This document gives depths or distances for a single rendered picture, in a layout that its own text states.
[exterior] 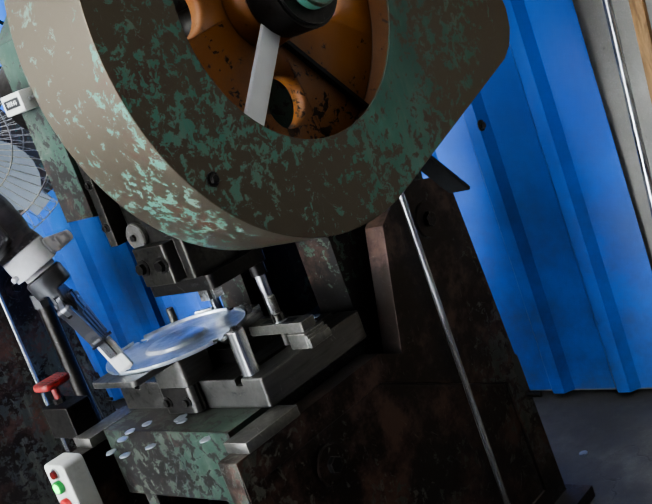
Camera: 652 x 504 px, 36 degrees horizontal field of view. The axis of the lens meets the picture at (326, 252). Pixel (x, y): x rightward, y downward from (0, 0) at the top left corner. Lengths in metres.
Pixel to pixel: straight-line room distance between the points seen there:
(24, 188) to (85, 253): 1.73
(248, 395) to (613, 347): 1.34
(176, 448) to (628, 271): 1.41
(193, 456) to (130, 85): 0.80
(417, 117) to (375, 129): 0.13
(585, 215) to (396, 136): 1.11
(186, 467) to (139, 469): 0.16
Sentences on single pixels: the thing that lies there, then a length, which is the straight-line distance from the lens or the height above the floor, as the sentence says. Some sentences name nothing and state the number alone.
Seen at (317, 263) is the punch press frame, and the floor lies 0.81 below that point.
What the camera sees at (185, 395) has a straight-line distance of 1.98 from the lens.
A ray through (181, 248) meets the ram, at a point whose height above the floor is 0.95.
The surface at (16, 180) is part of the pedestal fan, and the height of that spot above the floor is 1.16.
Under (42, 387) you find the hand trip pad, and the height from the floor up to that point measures 0.76.
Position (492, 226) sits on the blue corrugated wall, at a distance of 2.99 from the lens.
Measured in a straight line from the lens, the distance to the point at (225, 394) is 1.94.
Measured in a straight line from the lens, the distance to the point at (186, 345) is 1.95.
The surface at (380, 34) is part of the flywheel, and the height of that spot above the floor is 1.20.
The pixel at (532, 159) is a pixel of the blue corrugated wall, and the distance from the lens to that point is 2.85.
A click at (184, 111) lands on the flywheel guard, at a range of 1.48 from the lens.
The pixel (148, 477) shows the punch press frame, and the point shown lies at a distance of 2.10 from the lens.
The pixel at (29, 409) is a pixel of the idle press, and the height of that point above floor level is 0.41.
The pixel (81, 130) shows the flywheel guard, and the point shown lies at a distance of 1.51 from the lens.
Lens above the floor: 1.24
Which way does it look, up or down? 12 degrees down
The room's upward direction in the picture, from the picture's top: 20 degrees counter-clockwise
